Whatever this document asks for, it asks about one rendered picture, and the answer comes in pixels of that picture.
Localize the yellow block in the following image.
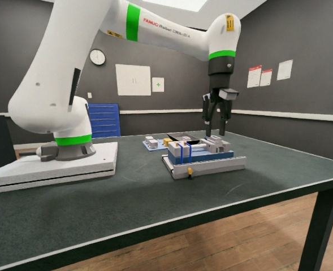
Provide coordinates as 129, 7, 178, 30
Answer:
163, 138, 172, 147

